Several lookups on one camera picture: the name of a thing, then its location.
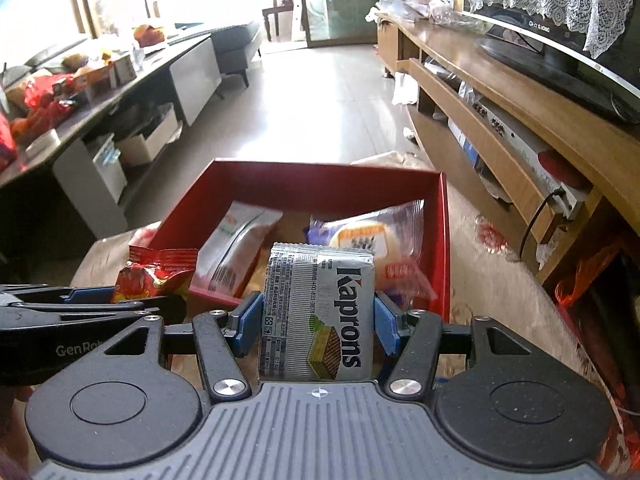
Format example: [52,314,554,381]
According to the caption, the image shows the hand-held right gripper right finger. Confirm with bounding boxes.
[372,292,533,403]

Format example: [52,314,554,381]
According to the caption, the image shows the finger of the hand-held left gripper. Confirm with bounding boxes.
[0,285,120,306]
[0,294,190,328]

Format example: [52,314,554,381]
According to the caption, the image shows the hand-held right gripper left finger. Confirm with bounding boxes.
[101,292,264,403]

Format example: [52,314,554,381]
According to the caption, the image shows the red orange snack packet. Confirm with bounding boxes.
[111,245,198,305]

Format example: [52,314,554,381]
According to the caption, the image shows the silver wafer packet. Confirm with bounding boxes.
[258,242,376,382]

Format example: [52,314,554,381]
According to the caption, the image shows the white snack packet green stripe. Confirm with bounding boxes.
[191,201,284,295]

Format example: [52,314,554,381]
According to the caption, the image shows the red cardboard box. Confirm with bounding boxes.
[147,158,451,323]

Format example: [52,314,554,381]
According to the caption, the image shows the clear wrapped bread packet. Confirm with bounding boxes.
[305,200,436,303]

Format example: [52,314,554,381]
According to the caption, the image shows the white storage box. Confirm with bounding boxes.
[116,105,183,167]

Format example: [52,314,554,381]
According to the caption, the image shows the dark coffee table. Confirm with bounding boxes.
[0,35,223,241]

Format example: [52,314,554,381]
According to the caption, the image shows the pile of red snack bags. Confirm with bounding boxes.
[0,67,83,168]

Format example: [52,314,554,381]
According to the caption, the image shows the orange plastic bag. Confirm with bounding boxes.
[555,247,626,311]

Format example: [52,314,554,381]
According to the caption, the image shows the white media player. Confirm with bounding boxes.
[447,97,591,218]

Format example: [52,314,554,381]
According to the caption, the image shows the grey sofa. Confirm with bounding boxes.
[207,21,263,88]

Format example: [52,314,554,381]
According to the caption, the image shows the wooden television cabinet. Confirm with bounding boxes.
[375,10,640,291]

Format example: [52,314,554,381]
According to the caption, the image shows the black television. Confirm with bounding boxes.
[462,0,640,123]

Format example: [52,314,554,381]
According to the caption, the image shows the clear plastic bags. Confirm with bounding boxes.
[367,0,488,28]

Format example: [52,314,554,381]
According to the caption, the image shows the dark wooden chair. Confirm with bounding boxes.
[262,0,306,41]

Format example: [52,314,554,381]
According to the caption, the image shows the glass sliding door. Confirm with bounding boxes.
[300,0,378,48]

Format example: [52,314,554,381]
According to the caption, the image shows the black cable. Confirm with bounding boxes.
[520,187,563,258]

